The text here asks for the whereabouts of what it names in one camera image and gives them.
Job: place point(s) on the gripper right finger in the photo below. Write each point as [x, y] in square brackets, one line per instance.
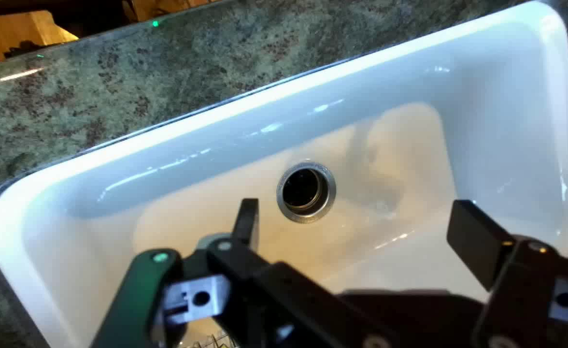
[516, 270]

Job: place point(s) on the white sink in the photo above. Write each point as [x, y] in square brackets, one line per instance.
[313, 169]

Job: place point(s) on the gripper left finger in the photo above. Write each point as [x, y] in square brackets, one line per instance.
[245, 280]

